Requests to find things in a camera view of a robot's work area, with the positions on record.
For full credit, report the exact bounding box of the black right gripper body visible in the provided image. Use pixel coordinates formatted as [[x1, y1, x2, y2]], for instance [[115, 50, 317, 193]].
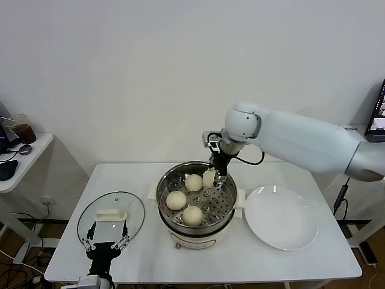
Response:
[[209, 152, 233, 176]]

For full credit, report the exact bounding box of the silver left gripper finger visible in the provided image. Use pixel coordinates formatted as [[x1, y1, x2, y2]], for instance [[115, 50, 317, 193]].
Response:
[[81, 222, 97, 251], [111, 220, 131, 250]]

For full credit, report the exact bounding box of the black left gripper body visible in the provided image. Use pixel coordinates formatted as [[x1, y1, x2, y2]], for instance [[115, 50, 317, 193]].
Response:
[[85, 242, 123, 276]]

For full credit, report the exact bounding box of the white steamed baozi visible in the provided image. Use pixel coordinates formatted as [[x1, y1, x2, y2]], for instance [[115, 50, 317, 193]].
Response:
[[182, 205, 204, 227], [184, 173, 205, 193], [165, 190, 188, 211], [202, 170, 217, 189]]

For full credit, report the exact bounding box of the glass lid with cream handle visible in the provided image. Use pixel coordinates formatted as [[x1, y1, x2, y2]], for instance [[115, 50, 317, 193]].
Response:
[[76, 191, 146, 250]]

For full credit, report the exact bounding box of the stainless steel steamer basket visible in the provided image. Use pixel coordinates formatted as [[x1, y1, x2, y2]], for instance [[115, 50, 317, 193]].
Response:
[[146, 161, 247, 234]]

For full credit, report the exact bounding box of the cream electric cooking pot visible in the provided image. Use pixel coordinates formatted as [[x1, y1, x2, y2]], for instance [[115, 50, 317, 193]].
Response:
[[152, 200, 243, 250]]

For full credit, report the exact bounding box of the white round plate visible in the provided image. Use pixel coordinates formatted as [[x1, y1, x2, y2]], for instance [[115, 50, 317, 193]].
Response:
[[244, 185, 319, 251]]

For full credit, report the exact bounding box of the plastic cup of iced coffee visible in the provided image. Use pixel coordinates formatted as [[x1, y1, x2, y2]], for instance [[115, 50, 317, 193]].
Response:
[[2, 114, 37, 145]]

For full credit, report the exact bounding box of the laptop screen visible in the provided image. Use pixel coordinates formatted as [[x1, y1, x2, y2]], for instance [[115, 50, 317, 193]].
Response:
[[0, 101, 19, 154], [365, 79, 385, 142]]

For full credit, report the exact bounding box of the black floor power strip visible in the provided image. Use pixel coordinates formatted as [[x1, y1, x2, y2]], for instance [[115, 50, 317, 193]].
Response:
[[359, 241, 378, 267]]

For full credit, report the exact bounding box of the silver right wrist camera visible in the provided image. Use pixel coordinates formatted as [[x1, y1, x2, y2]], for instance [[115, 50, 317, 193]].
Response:
[[202, 131, 223, 151]]

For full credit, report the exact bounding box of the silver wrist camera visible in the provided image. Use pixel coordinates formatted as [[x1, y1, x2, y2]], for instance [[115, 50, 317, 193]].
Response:
[[77, 275, 102, 289], [202, 131, 223, 151]]

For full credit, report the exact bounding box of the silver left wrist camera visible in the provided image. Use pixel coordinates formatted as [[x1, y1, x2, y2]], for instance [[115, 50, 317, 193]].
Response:
[[77, 275, 102, 289]]

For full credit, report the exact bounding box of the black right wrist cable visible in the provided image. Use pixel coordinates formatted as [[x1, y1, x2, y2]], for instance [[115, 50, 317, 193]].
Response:
[[236, 150, 265, 166]]

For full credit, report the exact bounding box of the white wall outlet with plug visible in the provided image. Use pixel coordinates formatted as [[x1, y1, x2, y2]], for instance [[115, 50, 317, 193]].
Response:
[[38, 197, 57, 217]]

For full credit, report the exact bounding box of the black floor cable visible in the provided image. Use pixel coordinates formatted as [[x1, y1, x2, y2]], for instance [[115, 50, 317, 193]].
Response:
[[10, 212, 45, 225]]

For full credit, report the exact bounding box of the round black puck with cable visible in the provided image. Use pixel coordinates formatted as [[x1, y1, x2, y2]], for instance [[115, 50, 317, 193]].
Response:
[[1, 144, 32, 163]]

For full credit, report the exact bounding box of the black cable with adapter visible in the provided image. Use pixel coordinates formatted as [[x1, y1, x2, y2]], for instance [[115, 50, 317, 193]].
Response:
[[332, 177, 351, 222]]

